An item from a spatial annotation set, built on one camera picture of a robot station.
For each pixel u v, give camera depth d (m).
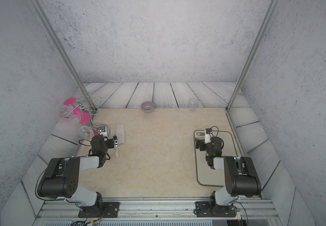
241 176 0.46
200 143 0.85
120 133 1.08
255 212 0.73
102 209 0.68
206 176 0.84
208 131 0.83
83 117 0.79
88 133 0.87
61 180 0.45
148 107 1.19
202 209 0.72
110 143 0.85
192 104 1.21
